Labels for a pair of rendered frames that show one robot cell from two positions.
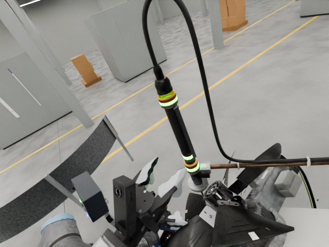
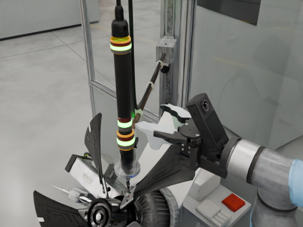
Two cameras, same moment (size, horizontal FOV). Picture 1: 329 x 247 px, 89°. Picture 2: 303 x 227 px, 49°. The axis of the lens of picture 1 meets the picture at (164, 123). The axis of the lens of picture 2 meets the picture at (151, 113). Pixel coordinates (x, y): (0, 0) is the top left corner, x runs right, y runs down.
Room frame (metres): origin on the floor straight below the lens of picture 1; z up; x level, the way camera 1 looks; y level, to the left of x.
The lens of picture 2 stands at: (0.44, 0.64, 2.06)
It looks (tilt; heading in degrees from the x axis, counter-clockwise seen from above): 33 degrees down; 257
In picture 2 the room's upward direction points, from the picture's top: straight up
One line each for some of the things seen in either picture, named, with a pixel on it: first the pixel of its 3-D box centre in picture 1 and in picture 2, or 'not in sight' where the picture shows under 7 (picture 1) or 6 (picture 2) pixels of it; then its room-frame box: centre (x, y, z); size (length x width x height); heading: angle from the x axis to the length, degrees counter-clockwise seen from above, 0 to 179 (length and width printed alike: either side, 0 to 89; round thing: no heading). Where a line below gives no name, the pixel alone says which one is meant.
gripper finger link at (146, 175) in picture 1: (150, 175); (154, 138); (0.31, 0.09, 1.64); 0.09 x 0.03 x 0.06; 152
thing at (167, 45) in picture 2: not in sight; (166, 50); (0.09, -0.60, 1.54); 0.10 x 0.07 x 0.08; 65
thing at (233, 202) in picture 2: not in sight; (233, 202); (-0.18, -0.33, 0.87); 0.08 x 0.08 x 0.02; 25
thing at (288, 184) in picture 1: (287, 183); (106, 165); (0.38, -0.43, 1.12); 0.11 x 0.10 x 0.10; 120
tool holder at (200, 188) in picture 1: (198, 174); (127, 153); (0.35, -0.04, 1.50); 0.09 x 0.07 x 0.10; 65
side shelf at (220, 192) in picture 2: not in sight; (204, 198); (-0.07, -0.41, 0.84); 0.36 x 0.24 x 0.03; 120
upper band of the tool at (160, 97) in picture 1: (168, 99); (121, 44); (0.35, -0.03, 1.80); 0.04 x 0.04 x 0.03
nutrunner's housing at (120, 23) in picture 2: (183, 142); (123, 104); (0.35, -0.03, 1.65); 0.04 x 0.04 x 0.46
